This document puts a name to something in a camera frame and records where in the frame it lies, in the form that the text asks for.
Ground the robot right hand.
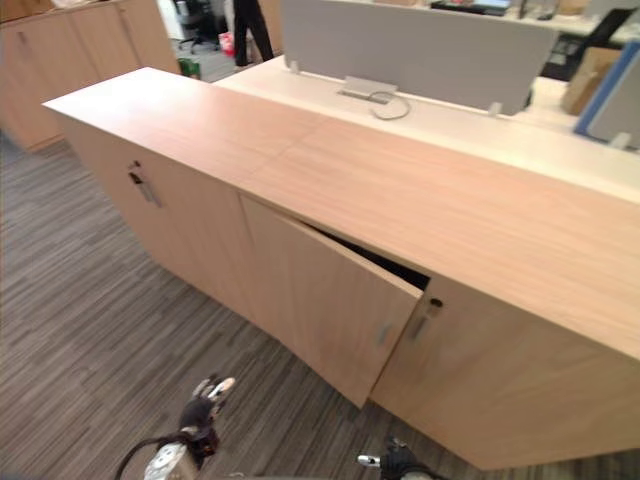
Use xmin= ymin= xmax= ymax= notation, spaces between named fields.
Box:
xmin=356 ymin=436 xmax=424 ymax=475

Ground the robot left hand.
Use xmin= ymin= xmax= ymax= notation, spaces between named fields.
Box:
xmin=178 ymin=375 xmax=237 ymax=441

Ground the open wooden cabinet door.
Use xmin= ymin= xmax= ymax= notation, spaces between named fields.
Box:
xmin=238 ymin=193 xmax=425 ymax=410

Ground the long low wooden cabinet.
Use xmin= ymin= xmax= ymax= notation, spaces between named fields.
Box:
xmin=41 ymin=66 xmax=640 ymax=472

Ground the tall wooden cabinet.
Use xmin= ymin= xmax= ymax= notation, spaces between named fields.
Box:
xmin=0 ymin=0 xmax=181 ymax=153

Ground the black office chair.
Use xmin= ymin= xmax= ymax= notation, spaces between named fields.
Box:
xmin=175 ymin=0 xmax=224 ymax=55

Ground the person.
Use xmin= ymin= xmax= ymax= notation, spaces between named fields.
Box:
xmin=232 ymin=0 xmax=275 ymax=68

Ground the grey desk divider panel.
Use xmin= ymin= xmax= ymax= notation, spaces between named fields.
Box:
xmin=281 ymin=0 xmax=560 ymax=117

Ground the blue framed divider panel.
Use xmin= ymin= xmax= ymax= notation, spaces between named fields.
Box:
xmin=573 ymin=39 xmax=640 ymax=146

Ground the brown cardboard box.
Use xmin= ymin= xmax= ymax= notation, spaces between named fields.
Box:
xmin=560 ymin=45 xmax=624 ymax=117

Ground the silver door handle with key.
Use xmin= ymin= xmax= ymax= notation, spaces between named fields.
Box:
xmin=126 ymin=159 xmax=163 ymax=209

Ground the grey cable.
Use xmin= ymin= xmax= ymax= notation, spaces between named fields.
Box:
xmin=368 ymin=91 xmax=411 ymax=121

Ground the grey desk cable box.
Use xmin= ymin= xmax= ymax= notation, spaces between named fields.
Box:
xmin=336 ymin=75 xmax=399 ymax=105

